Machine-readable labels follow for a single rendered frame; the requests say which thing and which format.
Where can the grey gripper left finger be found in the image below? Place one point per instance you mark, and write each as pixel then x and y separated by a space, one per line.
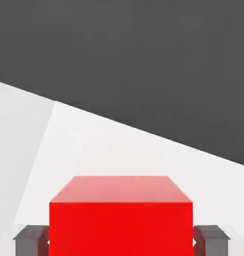
pixel 28 243

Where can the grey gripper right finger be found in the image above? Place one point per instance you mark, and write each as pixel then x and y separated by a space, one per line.
pixel 213 243

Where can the small red cube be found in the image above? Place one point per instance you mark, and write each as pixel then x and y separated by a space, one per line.
pixel 121 224

